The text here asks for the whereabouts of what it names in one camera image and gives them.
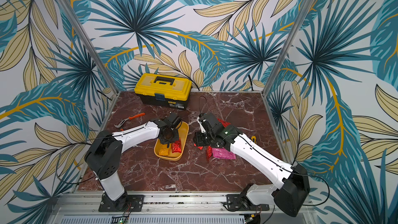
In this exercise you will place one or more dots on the orange handled water pump pliers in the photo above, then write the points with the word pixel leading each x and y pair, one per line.
pixel 123 121

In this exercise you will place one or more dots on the right aluminium corner post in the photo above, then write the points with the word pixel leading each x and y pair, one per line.
pixel 301 14

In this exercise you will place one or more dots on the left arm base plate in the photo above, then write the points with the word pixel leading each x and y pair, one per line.
pixel 126 203

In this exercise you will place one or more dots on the red tea bag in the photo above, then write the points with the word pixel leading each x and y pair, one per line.
pixel 199 147
pixel 224 123

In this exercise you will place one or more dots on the yellow black plastic toolbox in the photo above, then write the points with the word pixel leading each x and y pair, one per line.
pixel 166 91

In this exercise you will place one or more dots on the aluminium corner post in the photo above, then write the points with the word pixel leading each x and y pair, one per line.
pixel 301 14
pixel 76 24

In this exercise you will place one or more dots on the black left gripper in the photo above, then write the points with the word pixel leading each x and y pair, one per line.
pixel 176 137

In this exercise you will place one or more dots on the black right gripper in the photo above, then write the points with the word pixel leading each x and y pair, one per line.
pixel 204 127

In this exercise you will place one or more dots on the pink tea bag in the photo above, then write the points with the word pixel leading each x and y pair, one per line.
pixel 222 153

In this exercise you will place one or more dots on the aluminium front rail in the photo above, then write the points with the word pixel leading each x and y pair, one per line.
pixel 155 202

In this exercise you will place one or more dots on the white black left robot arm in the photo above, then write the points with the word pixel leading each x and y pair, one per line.
pixel 103 156

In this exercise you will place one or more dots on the yellow plastic storage box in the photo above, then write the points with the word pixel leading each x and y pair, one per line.
pixel 183 134

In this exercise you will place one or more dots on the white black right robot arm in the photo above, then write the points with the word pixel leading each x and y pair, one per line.
pixel 289 186

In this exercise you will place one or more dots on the left aluminium corner post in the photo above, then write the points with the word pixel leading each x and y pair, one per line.
pixel 76 24

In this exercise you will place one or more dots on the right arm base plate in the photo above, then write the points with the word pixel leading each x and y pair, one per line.
pixel 237 202

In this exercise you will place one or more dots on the yellow black utility knife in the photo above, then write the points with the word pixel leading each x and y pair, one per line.
pixel 254 139

